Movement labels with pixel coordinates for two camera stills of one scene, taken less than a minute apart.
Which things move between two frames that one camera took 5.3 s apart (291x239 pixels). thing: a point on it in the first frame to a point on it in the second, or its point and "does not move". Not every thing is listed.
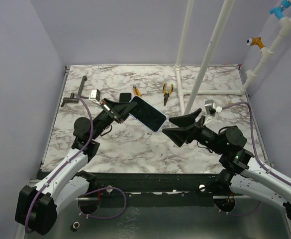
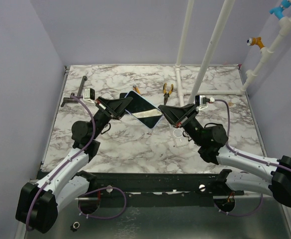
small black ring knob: x=75 y=225 does not move
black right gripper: x=196 y=129 to x=185 y=118
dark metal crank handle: x=75 y=100 does not move
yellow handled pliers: x=166 y=94 does not move
